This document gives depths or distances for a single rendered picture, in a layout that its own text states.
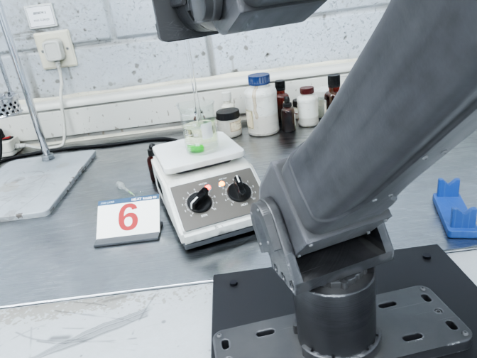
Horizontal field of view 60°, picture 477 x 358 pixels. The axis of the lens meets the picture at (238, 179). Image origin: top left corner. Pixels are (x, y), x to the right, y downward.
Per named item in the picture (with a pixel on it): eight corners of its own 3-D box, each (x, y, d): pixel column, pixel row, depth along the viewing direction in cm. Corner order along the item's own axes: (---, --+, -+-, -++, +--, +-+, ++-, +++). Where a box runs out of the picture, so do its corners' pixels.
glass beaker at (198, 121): (228, 147, 62) (221, 94, 59) (208, 160, 58) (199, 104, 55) (195, 144, 65) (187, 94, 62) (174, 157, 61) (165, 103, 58)
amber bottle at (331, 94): (348, 121, 94) (348, 73, 89) (338, 127, 91) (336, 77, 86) (331, 119, 97) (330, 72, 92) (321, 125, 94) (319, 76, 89)
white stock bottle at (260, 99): (283, 126, 96) (279, 70, 91) (274, 137, 90) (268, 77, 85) (254, 126, 99) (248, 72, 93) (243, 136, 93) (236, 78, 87)
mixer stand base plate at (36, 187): (48, 216, 67) (46, 210, 67) (-73, 231, 67) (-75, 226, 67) (97, 153, 95) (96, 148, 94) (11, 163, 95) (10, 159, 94)
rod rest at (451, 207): (479, 239, 48) (483, 212, 47) (447, 238, 49) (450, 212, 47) (458, 199, 57) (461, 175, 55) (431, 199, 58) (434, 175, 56)
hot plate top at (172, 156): (247, 156, 59) (246, 150, 59) (165, 176, 56) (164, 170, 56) (222, 135, 70) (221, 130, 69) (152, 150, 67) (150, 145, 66)
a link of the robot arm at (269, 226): (246, 194, 31) (279, 225, 26) (346, 165, 33) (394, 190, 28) (256, 264, 33) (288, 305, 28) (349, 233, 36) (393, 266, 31)
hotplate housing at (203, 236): (277, 226, 56) (272, 172, 53) (184, 254, 52) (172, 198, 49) (226, 172, 75) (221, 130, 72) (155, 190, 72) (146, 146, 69)
